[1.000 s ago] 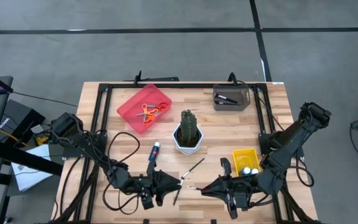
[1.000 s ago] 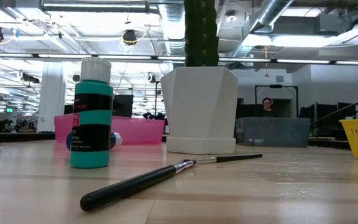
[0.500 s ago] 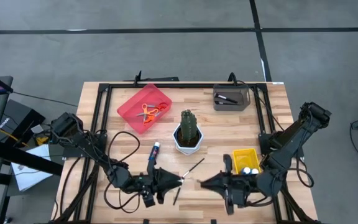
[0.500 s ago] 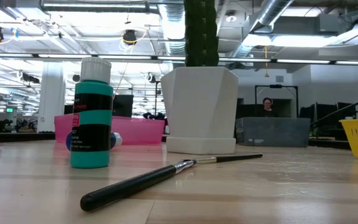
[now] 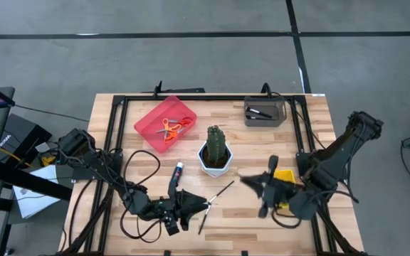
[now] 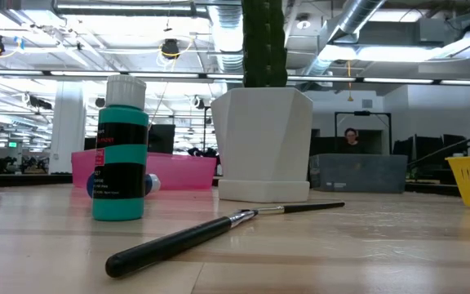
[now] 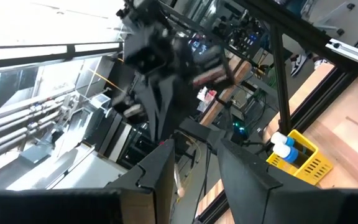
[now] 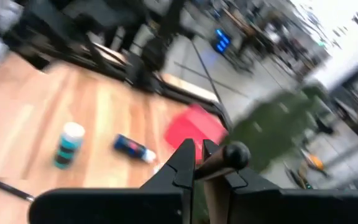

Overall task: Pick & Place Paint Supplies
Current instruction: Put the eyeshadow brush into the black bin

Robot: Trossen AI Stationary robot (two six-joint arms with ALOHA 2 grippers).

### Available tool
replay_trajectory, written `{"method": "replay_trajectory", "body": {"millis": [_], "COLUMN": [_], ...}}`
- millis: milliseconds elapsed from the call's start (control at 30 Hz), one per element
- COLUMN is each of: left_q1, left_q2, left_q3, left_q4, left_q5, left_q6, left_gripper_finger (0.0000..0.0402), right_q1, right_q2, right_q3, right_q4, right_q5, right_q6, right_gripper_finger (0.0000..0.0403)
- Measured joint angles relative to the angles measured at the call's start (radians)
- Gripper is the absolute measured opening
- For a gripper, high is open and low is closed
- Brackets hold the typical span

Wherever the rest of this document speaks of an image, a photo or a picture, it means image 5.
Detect pink-red translucent plastic bin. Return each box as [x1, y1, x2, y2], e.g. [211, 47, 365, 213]
[133, 95, 198, 154]

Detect thick black-handled paintbrush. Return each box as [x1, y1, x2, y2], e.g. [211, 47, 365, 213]
[197, 203, 213, 236]

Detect white-bristled black brush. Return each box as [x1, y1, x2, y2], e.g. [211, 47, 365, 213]
[246, 105, 273, 119]

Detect yellow cable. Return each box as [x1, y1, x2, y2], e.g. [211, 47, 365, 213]
[0, 146, 32, 169]

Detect grey plastic bin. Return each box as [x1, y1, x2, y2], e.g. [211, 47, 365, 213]
[243, 95, 288, 128]

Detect orange-handled scissors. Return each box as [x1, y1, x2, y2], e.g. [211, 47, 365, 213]
[154, 117, 188, 144]

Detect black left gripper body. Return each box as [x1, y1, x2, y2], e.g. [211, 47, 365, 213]
[142, 176, 192, 237]

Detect black table bracket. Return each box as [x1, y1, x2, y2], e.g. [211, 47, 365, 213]
[142, 80, 206, 95]

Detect red-handled scissors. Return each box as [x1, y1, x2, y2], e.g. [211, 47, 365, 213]
[174, 115, 194, 135]

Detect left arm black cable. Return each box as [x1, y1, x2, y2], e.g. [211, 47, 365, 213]
[119, 149, 163, 245]

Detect yellow slotted plastic basket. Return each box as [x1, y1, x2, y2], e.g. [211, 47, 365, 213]
[273, 168, 298, 210]

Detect green cactus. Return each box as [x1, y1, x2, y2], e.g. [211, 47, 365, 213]
[206, 124, 227, 163]

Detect black stand beam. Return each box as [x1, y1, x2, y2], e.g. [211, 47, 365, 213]
[0, 161, 73, 202]

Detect dark blue paint bottle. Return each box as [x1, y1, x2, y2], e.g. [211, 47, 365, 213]
[172, 161, 185, 183]

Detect white hexagonal plant pot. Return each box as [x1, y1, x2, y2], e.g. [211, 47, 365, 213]
[196, 140, 234, 178]

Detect white paper sheet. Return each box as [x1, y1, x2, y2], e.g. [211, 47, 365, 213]
[11, 164, 63, 220]

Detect black equipment box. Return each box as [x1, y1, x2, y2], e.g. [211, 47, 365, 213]
[0, 112, 53, 159]

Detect black aluminium table frame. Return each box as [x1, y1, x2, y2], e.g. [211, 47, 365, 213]
[53, 92, 368, 256]

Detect thin black-handled paintbrush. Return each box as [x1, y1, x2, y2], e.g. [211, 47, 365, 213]
[208, 180, 236, 206]

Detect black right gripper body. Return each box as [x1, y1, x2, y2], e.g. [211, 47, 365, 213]
[258, 154, 316, 220]

